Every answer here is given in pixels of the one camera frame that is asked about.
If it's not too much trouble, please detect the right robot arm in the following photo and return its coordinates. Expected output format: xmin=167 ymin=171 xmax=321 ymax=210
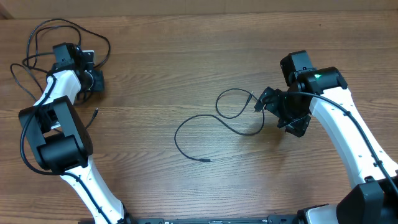
xmin=254 ymin=50 xmax=397 ymax=223

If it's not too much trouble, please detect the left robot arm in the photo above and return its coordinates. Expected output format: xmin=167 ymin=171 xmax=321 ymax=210
xmin=19 ymin=43 xmax=134 ymax=223

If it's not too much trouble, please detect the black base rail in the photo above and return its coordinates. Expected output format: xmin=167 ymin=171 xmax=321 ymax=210
xmin=77 ymin=213 xmax=355 ymax=224

